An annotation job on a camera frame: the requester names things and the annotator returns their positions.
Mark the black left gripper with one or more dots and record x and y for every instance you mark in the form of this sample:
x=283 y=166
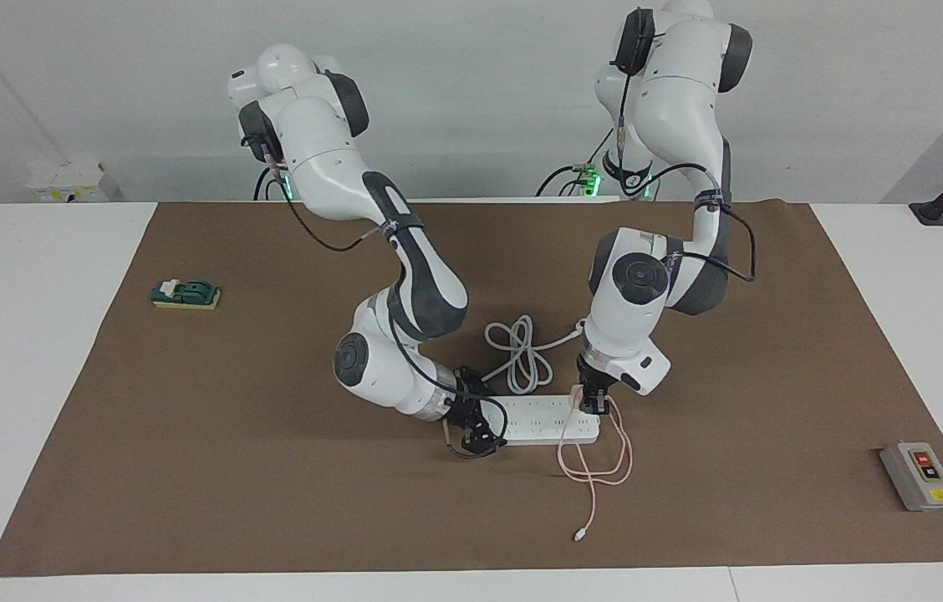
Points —
x=594 y=380

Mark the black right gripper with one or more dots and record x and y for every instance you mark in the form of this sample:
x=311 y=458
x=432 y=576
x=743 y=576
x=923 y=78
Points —
x=463 y=410

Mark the white power strip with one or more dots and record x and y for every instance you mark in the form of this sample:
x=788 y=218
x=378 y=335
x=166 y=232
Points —
x=538 y=422

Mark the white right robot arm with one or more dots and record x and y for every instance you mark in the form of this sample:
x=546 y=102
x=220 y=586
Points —
x=321 y=150

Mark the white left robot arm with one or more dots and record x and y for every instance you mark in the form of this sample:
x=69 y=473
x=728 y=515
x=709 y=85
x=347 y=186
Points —
x=655 y=284

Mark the brown table mat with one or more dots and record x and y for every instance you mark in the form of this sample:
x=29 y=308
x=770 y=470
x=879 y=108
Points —
x=229 y=485

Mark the white box yellow labels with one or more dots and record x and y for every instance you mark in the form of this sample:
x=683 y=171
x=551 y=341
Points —
x=62 y=180

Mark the green knife switch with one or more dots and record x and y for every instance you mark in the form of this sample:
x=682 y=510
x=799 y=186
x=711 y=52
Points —
x=187 y=293

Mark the grey on-off switch box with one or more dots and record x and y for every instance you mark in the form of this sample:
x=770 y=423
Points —
x=919 y=481

